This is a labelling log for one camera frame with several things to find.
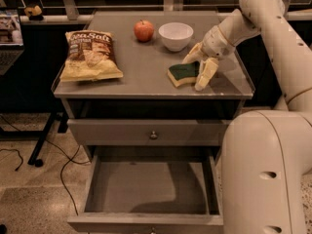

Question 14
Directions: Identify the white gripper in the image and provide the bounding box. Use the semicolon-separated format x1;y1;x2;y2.
182;25;235;91

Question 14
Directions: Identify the green and yellow sponge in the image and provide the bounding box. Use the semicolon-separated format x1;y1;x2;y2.
167;61;200;87

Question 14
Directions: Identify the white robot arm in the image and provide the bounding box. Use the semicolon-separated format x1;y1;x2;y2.
184;0;312;234

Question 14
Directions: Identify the grey drawer cabinet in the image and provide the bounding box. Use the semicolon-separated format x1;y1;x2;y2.
51;10;256;234

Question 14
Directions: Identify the closed top drawer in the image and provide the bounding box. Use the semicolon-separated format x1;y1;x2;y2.
67;119;229;146

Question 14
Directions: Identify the open middle drawer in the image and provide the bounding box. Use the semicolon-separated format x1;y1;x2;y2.
68;146;223;234

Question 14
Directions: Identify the white ceramic bowl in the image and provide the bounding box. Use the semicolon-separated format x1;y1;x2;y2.
158;22;194;52

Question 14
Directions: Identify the red apple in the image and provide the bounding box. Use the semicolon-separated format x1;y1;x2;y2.
134;19;154;42

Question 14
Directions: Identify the sea salt chips bag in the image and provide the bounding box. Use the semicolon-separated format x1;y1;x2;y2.
60;30;123;82

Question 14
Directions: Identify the metal window railing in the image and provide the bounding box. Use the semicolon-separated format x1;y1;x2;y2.
19;0;312;25

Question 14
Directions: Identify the yellow black object on ledge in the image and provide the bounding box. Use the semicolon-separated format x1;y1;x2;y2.
24;5;44;20

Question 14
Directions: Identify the laptop computer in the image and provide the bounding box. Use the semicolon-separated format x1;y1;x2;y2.
0;7;24;75

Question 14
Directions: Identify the black desk leg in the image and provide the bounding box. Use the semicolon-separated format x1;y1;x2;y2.
27;112;68;167

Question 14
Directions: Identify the black floor cable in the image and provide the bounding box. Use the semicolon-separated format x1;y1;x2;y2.
0;113;92;216

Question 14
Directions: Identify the short black cable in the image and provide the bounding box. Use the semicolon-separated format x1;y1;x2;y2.
0;147;24;173

